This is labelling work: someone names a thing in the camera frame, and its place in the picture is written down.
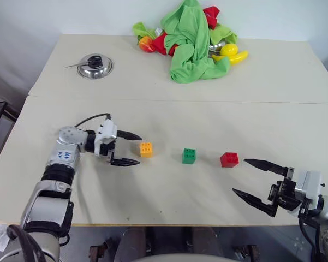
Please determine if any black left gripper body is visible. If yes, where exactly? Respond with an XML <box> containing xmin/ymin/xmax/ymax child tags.
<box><xmin>99</xmin><ymin>138</ymin><xmax>118</xmax><ymax>165</ymax></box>

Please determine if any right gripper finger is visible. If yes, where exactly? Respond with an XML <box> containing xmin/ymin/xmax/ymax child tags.
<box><xmin>232</xmin><ymin>188</ymin><xmax>278</xmax><ymax>218</ymax></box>
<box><xmin>243</xmin><ymin>158</ymin><xmax>289</xmax><ymax>177</ymax></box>

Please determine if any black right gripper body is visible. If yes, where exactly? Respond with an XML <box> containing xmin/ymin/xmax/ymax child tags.
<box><xmin>266</xmin><ymin>166</ymin><xmax>302</xmax><ymax>211</ymax></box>

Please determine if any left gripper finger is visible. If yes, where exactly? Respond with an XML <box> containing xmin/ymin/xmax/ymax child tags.
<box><xmin>110</xmin><ymin>157</ymin><xmax>141</xmax><ymax>168</ymax></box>
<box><xmin>117</xmin><ymin>130</ymin><xmax>143</xmax><ymax>141</ymax></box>

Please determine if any yellow toy brick cube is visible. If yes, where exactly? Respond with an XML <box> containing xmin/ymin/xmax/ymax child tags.
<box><xmin>139</xmin><ymin>141</ymin><xmax>154</xmax><ymax>159</ymax></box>

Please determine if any red toy brick cube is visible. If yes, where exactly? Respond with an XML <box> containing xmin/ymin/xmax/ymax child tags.
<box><xmin>220</xmin><ymin>152</ymin><xmax>240</xmax><ymax>168</ymax></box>

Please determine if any green toy brick cube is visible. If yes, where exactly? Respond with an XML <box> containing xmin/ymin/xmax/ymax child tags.
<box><xmin>181</xmin><ymin>148</ymin><xmax>197</xmax><ymax>165</ymax></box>

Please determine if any dark rounded brown shape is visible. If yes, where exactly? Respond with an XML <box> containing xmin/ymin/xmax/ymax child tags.
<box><xmin>119</xmin><ymin>226</ymin><xmax>148</xmax><ymax>258</ymax></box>
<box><xmin>190</xmin><ymin>226</ymin><xmax>222</xmax><ymax>258</ymax></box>

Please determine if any steel pot lid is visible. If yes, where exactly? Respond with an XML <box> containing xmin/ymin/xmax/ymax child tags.
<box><xmin>76</xmin><ymin>53</ymin><xmax>115</xmax><ymax>80</ymax></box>

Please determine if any thin pointed metal stick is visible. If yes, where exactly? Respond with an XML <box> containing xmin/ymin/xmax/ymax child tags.
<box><xmin>64</xmin><ymin>61</ymin><xmax>88</xmax><ymax>69</ymax></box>

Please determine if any orange toy peach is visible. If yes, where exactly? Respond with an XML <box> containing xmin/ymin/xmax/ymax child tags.
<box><xmin>138</xmin><ymin>35</ymin><xmax>157</xmax><ymax>53</ymax></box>

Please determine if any red cloth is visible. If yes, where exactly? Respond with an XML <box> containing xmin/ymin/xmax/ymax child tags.
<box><xmin>202</xmin><ymin>5</ymin><xmax>222</xmax><ymax>31</ymax></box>
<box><xmin>152</xmin><ymin>32</ymin><xmax>180</xmax><ymax>57</ymax></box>

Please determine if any pale grey robot torso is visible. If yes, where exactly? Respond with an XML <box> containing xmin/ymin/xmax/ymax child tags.
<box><xmin>137</xmin><ymin>253</ymin><xmax>217</xmax><ymax>262</ymax></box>

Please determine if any large green cloth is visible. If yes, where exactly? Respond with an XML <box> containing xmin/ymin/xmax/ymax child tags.
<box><xmin>160</xmin><ymin>0</ymin><xmax>231</xmax><ymax>85</ymax></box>

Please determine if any yellow toy banana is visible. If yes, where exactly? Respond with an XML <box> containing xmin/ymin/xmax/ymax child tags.
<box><xmin>211</xmin><ymin>50</ymin><xmax>249</xmax><ymax>66</ymax></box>

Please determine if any yellow toy lemon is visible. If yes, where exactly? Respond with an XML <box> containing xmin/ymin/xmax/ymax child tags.
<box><xmin>220</xmin><ymin>43</ymin><xmax>239</xmax><ymax>58</ymax></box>

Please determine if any steel bowl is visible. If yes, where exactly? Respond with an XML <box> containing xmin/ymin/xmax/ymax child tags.
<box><xmin>208</xmin><ymin>40</ymin><xmax>228</xmax><ymax>53</ymax></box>

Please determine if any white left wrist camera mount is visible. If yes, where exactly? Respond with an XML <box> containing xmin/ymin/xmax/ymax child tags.
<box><xmin>94</xmin><ymin>119</ymin><xmax>118</xmax><ymax>158</ymax></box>

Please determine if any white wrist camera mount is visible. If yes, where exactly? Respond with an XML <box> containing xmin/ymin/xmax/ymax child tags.
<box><xmin>94</xmin><ymin>119</ymin><xmax>118</xmax><ymax>158</ymax></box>
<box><xmin>294</xmin><ymin>170</ymin><xmax>324</xmax><ymax>214</ymax></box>

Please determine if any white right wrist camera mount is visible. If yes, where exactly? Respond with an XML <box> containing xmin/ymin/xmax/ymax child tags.
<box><xmin>294</xmin><ymin>170</ymin><xmax>324</xmax><ymax>214</ymax></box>

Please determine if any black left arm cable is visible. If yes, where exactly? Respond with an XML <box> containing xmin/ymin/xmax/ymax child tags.
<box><xmin>74</xmin><ymin>112</ymin><xmax>111</xmax><ymax>128</ymax></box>

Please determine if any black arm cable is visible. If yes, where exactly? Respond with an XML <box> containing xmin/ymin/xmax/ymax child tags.
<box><xmin>298</xmin><ymin>215</ymin><xmax>319</xmax><ymax>262</ymax></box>
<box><xmin>74</xmin><ymin>112</ymin><xmax>111</xmax><ymax>128</ymax></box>

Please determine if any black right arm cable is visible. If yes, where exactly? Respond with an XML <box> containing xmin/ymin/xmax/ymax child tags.
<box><xmin>298</xmin><ymin>215</ymin><xmax>319</xmax><ymax>262</ymax></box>

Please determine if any dark thick shoulder cable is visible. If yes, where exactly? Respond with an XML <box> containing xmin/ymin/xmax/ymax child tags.
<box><xmin>6</xmin><ymin>224</ymin><xmax>47</xmax><ymax>262</ymax></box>

